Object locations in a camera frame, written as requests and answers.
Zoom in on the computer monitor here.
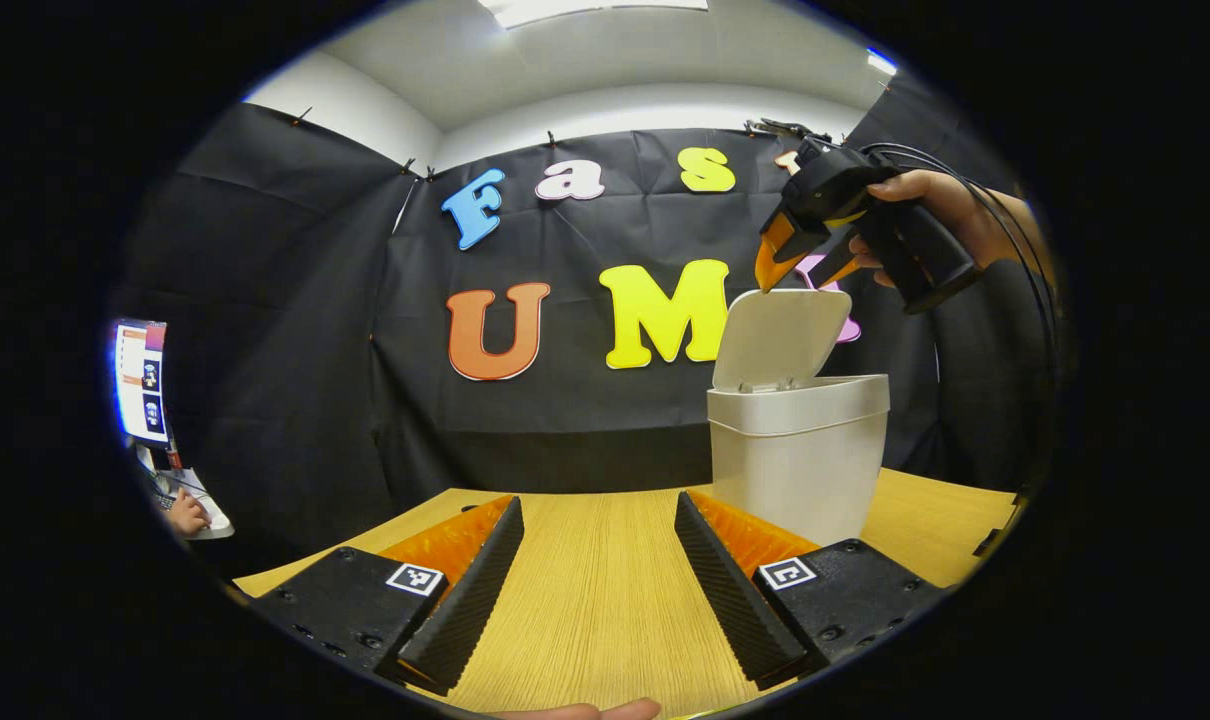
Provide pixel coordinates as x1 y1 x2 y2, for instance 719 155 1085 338
113 318 170 447

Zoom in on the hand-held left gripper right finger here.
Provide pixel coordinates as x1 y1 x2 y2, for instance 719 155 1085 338
673 490 948 693

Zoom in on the black backdrop cloth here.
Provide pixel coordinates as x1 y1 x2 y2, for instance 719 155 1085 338
115 70 1061 576

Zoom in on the rectangular ceiling light panel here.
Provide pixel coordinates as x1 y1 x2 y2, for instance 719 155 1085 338
477 0 711 29

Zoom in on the white keyboard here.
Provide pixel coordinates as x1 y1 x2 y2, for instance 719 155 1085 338
135 445 236 541

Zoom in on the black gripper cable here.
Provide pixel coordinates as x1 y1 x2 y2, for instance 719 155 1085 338
870 148 1059 346
860 143 1054 331

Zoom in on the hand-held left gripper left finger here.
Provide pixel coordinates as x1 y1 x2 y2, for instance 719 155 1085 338
250 495 526 698

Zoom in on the white desktop garbage bin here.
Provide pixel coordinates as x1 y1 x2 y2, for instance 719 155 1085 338
707 289 891 548

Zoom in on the wooden desktop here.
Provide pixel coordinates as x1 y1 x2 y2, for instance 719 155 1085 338
233 468 1021 720

